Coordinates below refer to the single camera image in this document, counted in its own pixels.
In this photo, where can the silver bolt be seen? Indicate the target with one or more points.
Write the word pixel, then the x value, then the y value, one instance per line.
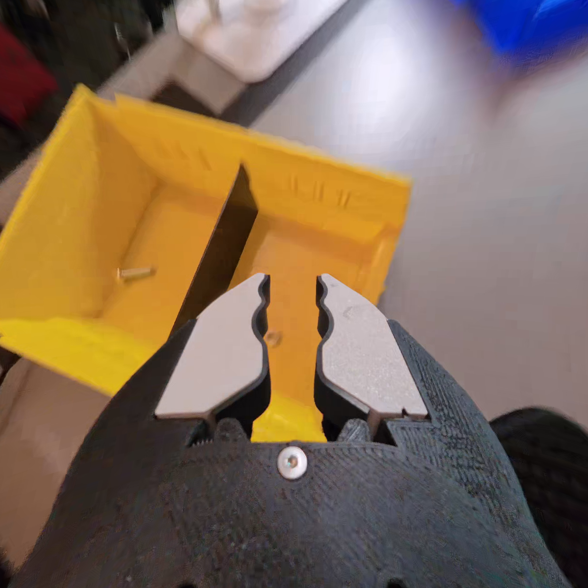
pixel 135 274

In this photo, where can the yellow plastic bin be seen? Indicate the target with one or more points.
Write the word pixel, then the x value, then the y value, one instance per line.
pixel 69 229

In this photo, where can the black divider in yellow bin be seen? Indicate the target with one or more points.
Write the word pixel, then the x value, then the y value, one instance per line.
pixel 225 257

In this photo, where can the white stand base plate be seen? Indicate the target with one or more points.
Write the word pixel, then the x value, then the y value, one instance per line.
pixel 257 41

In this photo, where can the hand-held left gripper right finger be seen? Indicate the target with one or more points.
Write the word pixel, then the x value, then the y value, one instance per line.
pixel 367 363

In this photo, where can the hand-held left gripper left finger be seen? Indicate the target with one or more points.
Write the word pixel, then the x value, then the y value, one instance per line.
pixel 216 358

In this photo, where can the blue plastic bin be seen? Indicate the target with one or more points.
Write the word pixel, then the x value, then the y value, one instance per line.
pixel 528 27

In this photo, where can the red object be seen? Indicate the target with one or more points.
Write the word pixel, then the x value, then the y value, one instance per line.
pixel 20 78

